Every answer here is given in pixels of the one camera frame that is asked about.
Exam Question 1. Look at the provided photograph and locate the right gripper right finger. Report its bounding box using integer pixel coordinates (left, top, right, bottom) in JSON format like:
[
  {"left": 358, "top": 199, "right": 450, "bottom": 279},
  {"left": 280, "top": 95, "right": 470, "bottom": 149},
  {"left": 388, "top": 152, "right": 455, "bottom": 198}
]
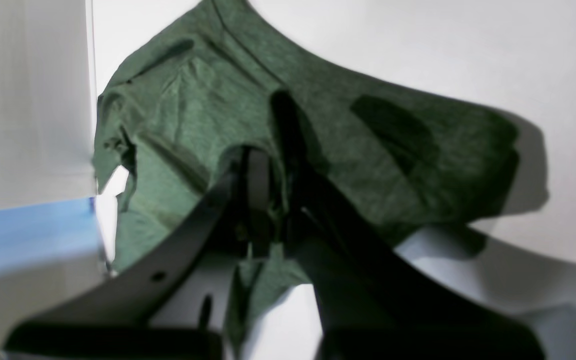
[{"left": 270, "top": 90, "right": 546, "bottom": 360}]

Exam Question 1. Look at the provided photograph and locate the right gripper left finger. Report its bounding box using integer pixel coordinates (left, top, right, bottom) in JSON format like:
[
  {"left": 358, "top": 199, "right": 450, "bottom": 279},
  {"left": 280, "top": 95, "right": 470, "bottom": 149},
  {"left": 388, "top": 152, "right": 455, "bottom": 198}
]
[{"left": 6, "top": 146, "right": 272, "bottom": 360}]

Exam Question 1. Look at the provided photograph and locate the green long-sleeve shirt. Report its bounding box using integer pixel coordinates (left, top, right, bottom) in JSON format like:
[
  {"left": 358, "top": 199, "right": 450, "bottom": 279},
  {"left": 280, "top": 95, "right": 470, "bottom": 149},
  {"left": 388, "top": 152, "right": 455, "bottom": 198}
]
[{"left": 93, "top": 0, "right": 542, "bottom": 360}]

